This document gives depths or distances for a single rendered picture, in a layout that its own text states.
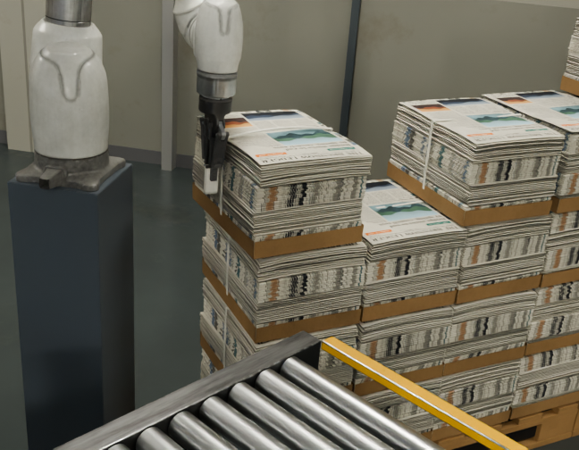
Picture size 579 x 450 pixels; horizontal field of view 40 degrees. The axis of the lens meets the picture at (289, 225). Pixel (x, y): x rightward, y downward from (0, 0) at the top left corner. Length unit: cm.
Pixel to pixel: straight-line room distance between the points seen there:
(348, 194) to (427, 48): 249
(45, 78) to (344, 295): 86
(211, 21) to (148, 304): 174
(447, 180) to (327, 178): 44
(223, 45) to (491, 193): 79
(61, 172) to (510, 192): 112
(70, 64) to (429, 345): 118
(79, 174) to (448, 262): 96
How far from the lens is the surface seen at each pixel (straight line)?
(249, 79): 445
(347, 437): 138
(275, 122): 201
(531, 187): 219
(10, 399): 282
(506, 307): 233
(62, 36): 187
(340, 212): 187
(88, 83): 170
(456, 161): 209
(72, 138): 171
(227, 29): 177
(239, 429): 137
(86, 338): 188
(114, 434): 135
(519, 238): 225
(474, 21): 426
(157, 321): 317
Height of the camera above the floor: 165
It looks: 24 degrees down
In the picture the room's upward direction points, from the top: 4 degrees clockwise
